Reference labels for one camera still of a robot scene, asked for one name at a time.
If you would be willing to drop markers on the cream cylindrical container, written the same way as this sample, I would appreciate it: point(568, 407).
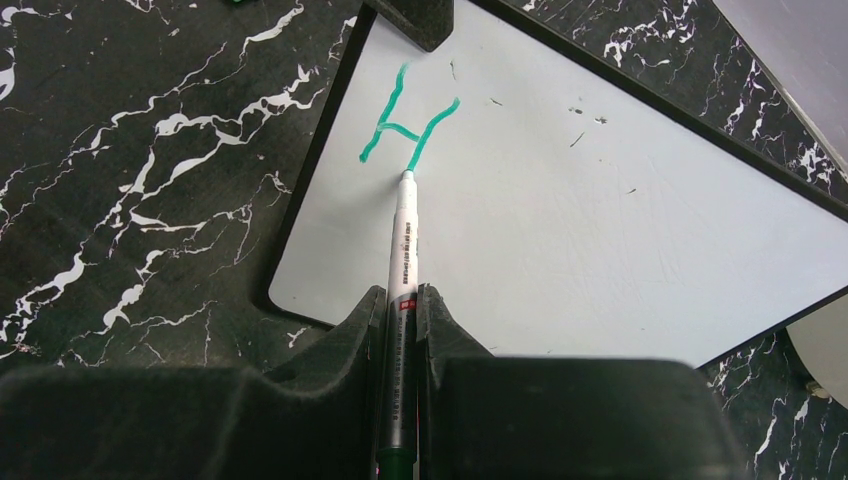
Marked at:
point(820, 342)

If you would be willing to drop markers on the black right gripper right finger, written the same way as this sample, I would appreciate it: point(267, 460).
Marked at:
point(489, 417)

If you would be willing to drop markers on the white marker pen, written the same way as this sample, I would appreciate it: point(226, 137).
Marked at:
point(396, 451)

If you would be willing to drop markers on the white whiteboard black frame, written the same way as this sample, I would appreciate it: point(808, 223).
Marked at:
point(564, 208)

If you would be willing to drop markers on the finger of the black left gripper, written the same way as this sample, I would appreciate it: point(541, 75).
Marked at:
point(427, 23)

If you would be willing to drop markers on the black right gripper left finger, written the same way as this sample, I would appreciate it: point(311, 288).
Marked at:
point(310, 418)

